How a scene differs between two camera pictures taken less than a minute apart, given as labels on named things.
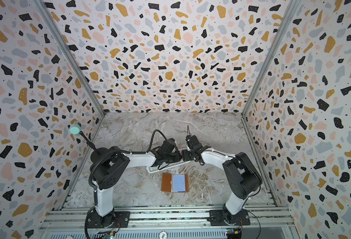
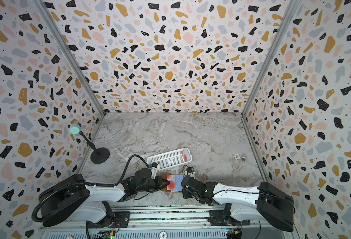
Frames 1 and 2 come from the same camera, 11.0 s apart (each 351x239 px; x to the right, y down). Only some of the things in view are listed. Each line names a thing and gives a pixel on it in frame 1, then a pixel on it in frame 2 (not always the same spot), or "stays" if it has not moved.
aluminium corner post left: [73, 57] stays
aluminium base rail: [170, 221] stays
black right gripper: [189, 154] to [186, 184]
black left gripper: [178, 154] to [160, 182]
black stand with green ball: [76, 129] stays
